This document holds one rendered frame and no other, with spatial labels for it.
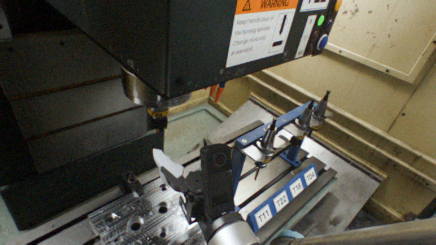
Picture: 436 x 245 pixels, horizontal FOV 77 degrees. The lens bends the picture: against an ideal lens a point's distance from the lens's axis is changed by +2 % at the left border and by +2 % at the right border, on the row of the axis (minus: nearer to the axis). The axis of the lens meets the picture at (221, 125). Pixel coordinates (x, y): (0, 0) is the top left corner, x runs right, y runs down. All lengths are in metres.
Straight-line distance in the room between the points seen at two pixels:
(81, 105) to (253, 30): 0.80
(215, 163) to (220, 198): 0.06
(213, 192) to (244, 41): 0.24
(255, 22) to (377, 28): 0.98
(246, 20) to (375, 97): 1.08
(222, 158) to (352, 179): 1.20
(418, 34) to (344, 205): 0.80
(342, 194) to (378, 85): 0.55
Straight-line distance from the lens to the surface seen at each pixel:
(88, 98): 1.12
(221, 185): 0.44
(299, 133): 0.99
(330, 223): 1.46
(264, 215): 1.06
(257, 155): 0.84
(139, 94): 0.58
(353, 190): 1.54
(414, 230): 0.42
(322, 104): 1.10
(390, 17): 1.37
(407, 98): 1.41
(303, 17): 0.57
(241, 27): 0.43
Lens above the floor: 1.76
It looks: 36 degrees down
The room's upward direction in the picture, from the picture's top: 11 degrees clockwise
